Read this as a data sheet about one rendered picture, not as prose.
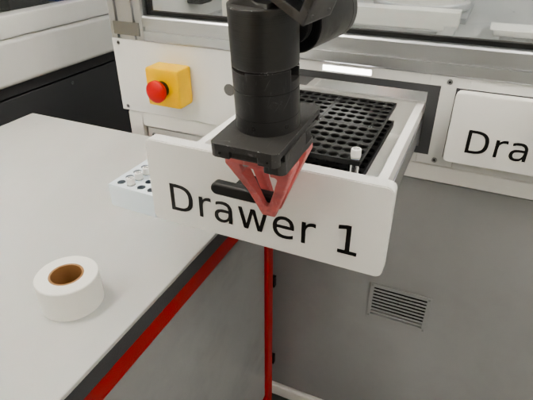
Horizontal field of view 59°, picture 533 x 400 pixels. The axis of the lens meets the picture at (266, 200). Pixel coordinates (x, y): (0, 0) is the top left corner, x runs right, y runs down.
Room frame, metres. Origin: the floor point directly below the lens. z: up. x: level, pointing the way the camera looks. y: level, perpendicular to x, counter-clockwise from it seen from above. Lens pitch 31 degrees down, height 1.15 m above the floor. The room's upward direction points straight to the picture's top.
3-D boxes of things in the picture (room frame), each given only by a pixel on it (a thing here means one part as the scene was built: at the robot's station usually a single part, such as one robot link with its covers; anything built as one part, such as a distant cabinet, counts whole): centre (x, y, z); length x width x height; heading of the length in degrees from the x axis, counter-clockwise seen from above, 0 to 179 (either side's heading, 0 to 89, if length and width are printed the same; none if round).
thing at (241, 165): (0.41, -0.01, 0.94); 0.07 x 0.07 x 0.09; 65
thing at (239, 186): (0.43, 0.02, 0.91); 0.07 x 0.04 x 0.01; 66
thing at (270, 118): (0.40, 0.00, 1.01); 0.10 x 0.07 x 0.07; 155
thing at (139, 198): (0.67, 0.18, 0.78); 0.12 x 0.08 x 0.04; 154
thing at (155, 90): (0.84, 0.20, 0.88); 0.04 x 0.03 x 0.04; 66
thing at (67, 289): (0.42, 0.23, 0.78); 0.07 x 0.07 x 0.04
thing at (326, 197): (0.46, 0.01, 0.87); 0.29 x 0.02 x 0.11; 66
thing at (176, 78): (0.87, 0.18, 0.88); 0.07 x 0.05 x 0.07; 66
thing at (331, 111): (0.64, -0.08, 0.87); 0.22 x 0.18 x 0.06; 156
